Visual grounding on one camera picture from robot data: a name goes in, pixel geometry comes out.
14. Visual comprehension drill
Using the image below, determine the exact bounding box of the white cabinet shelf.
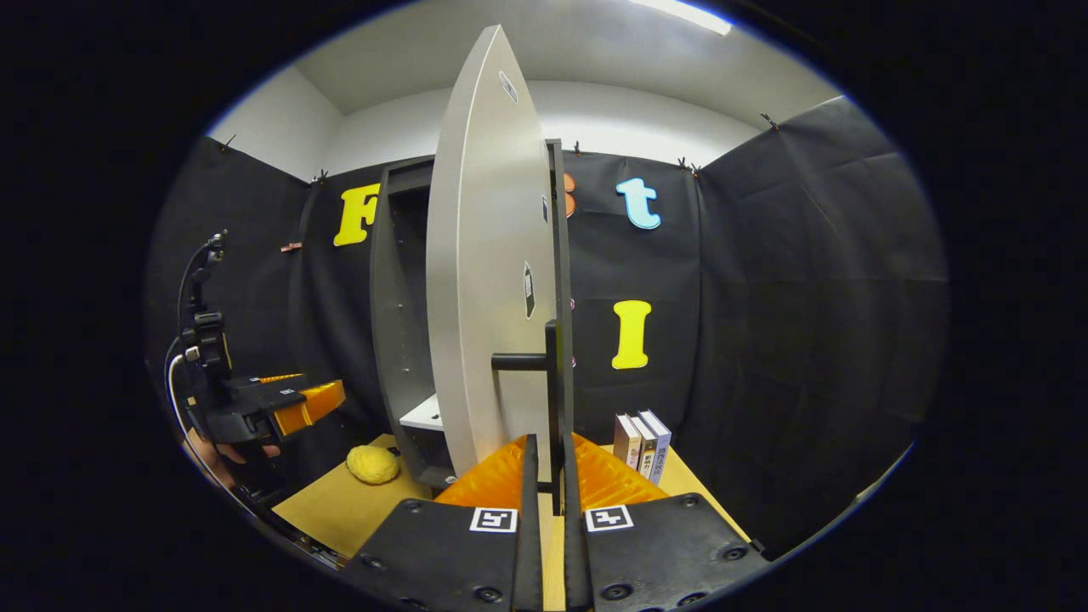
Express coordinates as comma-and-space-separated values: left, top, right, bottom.
399, 393, 445, 433

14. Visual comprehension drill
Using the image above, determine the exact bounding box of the black cable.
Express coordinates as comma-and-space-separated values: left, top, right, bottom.
177, 229, 230, 317

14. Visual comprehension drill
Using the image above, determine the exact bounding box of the white cable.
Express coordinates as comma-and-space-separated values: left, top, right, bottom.
166, 353, 235, 494

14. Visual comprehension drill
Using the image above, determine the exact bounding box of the brown spine book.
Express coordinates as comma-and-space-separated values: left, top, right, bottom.
629, 413, 660, 481

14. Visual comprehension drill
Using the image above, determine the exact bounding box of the yellow round sponge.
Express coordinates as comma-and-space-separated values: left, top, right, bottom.
345, 445, 400, 485

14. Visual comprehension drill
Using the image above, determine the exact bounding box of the black backdrop cloth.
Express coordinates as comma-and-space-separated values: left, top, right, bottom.
144, 93, 951, 562

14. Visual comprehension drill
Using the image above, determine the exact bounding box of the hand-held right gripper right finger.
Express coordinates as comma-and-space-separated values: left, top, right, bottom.
561, 432, 772, 612

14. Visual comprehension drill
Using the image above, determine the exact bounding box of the black door handle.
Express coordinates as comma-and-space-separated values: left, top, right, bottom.
491, 319, 564, 517

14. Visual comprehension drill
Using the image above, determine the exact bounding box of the blue-grey spine book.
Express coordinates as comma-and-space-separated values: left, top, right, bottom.
639, 410, 673, 487

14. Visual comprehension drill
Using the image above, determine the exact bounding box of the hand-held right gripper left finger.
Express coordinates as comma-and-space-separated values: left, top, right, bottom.
338, 433, 545, 612

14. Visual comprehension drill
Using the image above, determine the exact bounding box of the pink spine book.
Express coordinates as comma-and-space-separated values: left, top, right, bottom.
614, 413, 643, 471

